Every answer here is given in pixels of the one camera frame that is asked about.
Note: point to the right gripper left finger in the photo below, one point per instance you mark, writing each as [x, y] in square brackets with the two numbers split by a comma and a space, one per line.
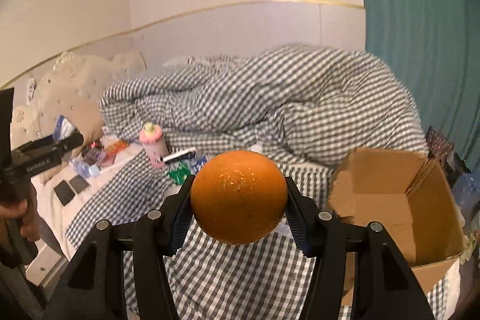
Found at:
[92, 286]

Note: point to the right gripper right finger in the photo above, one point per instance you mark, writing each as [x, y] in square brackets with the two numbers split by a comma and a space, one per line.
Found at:
[384, 285]

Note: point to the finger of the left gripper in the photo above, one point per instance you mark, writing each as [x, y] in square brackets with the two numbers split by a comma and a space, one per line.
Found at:
[69, 141]

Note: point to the green medicine sachet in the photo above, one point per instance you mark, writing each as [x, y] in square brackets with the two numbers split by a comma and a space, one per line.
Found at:
[178, 172]

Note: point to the black white device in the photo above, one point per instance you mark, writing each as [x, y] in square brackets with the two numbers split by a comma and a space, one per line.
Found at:
[183, 154]

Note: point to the orange fruit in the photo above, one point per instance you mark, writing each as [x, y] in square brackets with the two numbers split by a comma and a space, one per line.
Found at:
[238, 197]

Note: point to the person's left hand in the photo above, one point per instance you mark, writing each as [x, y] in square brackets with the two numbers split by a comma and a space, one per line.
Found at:
[25, 211]

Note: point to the light blue small bottle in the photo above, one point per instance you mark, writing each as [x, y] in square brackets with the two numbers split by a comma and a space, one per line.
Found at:
[83, 169]

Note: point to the black square pouch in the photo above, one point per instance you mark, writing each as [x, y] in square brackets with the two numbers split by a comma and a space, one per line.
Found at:
[78, 184]

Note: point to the pink flat packet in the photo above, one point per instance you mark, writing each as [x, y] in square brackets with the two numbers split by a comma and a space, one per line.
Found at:
[99, 157]

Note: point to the cream tufted headboard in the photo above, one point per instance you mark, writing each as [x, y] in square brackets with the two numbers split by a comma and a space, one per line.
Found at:
[73, 88]

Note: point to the red orange snack packet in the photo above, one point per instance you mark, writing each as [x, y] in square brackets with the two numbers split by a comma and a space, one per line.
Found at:
[116, 147]

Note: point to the brown cardboard box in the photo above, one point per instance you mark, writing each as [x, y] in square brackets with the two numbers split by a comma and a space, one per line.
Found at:
[408, 193]

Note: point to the pink kids water bottle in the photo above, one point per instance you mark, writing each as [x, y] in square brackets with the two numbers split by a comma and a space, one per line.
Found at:
[152, 139]

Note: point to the dark floral bag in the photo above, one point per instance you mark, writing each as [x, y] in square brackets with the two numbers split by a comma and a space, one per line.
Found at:
[440, 147]

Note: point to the small plastic water bottle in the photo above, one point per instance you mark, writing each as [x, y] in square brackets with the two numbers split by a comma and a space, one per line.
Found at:
[196, 164]

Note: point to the grey gingham duvet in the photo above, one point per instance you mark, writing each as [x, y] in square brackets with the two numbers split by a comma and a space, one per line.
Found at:
[300, 103]

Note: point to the teal curtain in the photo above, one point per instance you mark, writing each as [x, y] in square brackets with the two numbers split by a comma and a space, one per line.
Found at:
[433, 48]

